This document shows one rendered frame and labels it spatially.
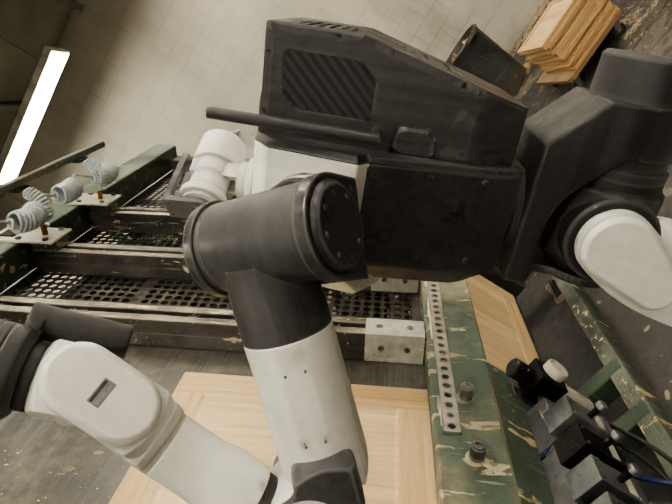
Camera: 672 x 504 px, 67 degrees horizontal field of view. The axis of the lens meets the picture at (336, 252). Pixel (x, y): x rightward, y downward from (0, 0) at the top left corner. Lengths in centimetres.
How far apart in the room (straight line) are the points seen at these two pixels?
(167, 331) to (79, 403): 70
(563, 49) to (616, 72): 311
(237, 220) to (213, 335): 72
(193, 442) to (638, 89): 59
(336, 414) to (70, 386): 24
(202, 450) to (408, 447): 46
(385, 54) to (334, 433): 38
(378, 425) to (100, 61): 599
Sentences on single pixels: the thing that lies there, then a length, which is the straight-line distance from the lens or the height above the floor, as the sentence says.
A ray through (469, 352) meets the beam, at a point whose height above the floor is 83.
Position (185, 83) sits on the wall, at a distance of 627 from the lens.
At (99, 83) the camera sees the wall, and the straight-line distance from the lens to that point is 661.
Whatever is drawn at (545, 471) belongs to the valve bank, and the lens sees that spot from 95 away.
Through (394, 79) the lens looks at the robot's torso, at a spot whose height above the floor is 128.
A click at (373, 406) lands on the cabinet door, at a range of 99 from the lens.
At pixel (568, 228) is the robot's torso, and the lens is 67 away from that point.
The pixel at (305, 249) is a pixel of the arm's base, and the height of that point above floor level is 128.
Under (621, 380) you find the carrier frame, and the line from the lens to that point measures 179.
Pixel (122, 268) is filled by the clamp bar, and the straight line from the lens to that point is 155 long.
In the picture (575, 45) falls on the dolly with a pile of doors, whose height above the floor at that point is 23.
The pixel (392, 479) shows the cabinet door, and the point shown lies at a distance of 89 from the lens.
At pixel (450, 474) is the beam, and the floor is 89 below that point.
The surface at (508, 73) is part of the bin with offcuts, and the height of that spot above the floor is 16.
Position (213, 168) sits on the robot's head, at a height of 141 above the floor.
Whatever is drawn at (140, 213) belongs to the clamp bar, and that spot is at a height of 169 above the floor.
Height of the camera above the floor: 131
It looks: 8 degrees down
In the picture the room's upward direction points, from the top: 59 degrees counter-clockwise
